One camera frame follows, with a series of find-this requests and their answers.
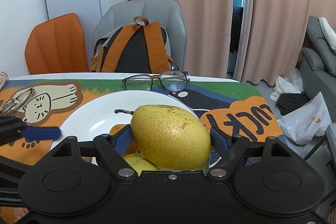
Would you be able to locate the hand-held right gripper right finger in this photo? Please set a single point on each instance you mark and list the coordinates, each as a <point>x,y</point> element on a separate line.
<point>218,138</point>

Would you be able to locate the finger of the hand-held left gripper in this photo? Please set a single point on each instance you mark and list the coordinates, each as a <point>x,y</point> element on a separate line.
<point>42,133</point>
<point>10,167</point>

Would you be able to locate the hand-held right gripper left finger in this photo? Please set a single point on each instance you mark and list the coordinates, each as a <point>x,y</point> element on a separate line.
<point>123,140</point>

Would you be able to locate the orange tangerine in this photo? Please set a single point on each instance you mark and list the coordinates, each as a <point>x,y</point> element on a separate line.
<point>115,129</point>

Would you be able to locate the yellow pear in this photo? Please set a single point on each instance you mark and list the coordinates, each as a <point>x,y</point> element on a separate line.
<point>170,137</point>
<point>139,163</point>

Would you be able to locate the white plate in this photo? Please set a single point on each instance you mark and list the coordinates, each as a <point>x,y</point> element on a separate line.
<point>99,111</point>

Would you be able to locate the colourful printed table mat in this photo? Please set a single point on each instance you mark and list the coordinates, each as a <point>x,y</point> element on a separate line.
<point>236,91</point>

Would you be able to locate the brown patterned box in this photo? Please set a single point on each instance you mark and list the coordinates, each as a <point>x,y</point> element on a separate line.
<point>3,79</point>

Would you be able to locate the dark folded clothing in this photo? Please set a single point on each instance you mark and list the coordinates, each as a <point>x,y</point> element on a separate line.
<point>291,103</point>

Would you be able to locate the orange and black backpack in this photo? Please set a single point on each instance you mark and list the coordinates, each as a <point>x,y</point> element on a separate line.
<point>136,53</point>

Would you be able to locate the orange chair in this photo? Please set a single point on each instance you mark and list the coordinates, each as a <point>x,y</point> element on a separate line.
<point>57,45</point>

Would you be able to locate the crumpled white plastic bag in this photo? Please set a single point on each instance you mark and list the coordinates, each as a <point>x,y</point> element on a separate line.
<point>287,82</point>

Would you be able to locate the large white plastic bag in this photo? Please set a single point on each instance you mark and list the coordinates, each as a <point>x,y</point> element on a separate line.
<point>307,124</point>

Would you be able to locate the grey chair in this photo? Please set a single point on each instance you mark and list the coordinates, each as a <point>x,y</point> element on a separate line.
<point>157,10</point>
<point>330,145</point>

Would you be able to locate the grey sofa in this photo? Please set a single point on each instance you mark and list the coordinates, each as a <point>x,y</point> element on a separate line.
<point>317,79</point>

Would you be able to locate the white printed bag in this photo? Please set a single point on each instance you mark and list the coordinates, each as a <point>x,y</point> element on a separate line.
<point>332,216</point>

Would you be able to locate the grey pillow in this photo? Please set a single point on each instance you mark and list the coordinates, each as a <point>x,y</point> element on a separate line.
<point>319,40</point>

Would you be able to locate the white pillow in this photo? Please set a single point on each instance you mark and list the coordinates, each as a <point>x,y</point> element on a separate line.
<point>329,32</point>

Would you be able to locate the thin metal frame eyeglasses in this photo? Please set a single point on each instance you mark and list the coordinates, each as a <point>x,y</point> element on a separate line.
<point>18,100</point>

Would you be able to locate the dark frame eyeglasses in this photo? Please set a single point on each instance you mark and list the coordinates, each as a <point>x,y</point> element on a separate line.
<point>170,82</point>

